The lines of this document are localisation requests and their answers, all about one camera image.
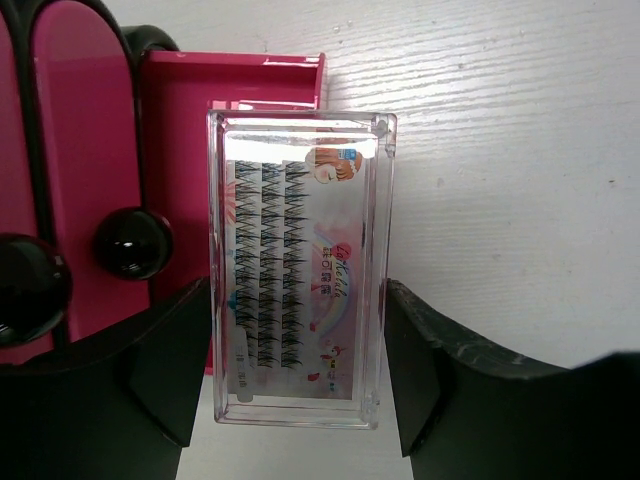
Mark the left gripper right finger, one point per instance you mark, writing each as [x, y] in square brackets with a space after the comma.
[469, 408]

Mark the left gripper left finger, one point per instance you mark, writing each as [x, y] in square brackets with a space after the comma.
[119, 404]

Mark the black pink drawer organizer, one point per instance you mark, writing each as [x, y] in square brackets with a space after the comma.
[103, 163]

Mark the clear labelled makeup case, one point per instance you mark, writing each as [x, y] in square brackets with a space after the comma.
[300, 216]

